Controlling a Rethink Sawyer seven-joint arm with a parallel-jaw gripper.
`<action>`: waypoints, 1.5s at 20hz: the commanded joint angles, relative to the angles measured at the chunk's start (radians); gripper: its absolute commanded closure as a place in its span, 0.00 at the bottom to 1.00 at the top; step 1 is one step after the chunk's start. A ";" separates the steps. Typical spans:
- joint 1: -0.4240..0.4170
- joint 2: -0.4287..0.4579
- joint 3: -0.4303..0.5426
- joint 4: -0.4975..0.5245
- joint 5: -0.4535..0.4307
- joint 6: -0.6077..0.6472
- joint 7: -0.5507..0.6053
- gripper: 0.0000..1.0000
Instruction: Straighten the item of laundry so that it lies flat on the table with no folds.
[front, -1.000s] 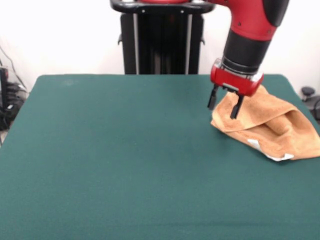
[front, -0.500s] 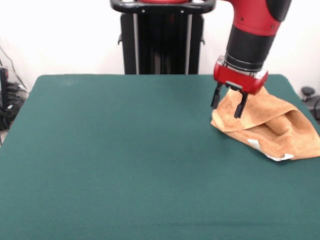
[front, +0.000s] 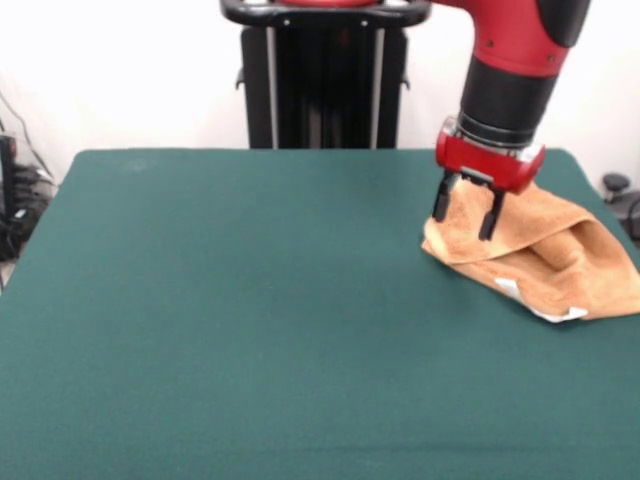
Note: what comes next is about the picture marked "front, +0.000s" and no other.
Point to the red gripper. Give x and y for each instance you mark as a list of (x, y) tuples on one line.
[(480, 162)]

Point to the orange terry towel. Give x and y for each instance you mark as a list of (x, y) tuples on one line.
[(560, 250)]

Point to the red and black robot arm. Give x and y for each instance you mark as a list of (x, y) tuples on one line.
[(515, 65)]

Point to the black office chair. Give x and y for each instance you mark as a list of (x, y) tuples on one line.
[(620, 190)]

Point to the dark green table cloth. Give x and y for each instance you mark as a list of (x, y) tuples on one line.
[(150, 350)]

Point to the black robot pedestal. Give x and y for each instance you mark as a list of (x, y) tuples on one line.
[(325, 75)]

